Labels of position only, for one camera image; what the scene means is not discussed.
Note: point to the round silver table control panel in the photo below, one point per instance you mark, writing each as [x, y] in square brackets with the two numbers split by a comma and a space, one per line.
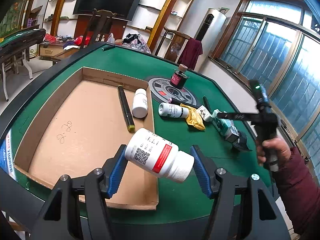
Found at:
[163, 91]

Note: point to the white standing air conditioner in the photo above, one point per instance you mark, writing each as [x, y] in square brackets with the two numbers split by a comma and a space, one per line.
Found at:
[210, 28]

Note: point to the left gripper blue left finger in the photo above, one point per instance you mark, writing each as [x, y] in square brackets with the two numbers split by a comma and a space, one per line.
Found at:
[113, 169]

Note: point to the shallow cardboard box tray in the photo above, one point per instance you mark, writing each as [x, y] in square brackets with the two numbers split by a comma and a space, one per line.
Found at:
[78, 128]

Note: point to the black snack pouch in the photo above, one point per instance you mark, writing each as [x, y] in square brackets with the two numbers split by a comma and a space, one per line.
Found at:
[240, 145]

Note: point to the wooden chair with carved back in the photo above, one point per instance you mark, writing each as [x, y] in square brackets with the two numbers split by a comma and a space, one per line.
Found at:
[175, 46]

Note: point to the low wooden side table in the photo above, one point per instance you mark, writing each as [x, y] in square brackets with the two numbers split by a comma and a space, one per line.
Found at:
[57, 51]

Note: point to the black marker green cap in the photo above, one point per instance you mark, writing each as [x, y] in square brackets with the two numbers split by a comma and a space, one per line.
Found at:
[207, 105]

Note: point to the white power adapter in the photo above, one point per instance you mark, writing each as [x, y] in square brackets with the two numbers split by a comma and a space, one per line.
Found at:
[204, 113]

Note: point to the maroon garment on chair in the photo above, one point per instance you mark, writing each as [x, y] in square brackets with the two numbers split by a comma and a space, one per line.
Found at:
[191, 53]

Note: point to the white pill bottle red label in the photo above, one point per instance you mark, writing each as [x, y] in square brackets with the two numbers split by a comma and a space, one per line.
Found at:
[158, 156]

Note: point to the teal white tissue pack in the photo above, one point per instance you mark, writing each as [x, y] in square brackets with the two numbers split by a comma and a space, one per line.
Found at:
[222, 125]

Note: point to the green felt mahjong table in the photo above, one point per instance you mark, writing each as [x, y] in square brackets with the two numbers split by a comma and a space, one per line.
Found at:
[177, 202]

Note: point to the person's right hand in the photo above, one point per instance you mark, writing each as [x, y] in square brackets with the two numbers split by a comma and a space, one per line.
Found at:
[278, 145]

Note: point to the small white pill bottle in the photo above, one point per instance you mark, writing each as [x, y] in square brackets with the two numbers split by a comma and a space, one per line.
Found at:
[140, 104]

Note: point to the maroon sleeved forearm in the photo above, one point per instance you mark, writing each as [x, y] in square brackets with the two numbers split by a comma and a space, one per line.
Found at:
[300, 195]

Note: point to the white bottle green label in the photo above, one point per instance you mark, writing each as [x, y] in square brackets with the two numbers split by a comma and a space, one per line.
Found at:
[172, 111]

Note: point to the black ink bottle with cork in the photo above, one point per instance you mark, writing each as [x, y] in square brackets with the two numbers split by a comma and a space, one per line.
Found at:
[179, 77]

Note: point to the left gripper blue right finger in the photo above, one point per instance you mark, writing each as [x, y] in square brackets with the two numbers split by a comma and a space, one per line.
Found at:
[204, 169]

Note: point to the white barcode carton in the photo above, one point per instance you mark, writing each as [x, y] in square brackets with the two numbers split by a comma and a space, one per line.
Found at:
[231, 134]

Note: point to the dark wooden chair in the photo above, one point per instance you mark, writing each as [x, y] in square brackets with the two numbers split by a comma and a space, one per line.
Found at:
[100, 21]

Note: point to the yellow snack packet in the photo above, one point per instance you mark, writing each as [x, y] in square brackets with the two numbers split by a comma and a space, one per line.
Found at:
[194, 118]

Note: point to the pile of clothes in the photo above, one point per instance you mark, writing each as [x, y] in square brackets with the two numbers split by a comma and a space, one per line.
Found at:
[136, 42]

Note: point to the black marker yellow cap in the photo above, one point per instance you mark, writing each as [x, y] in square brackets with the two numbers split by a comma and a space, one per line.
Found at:
[126, 110]

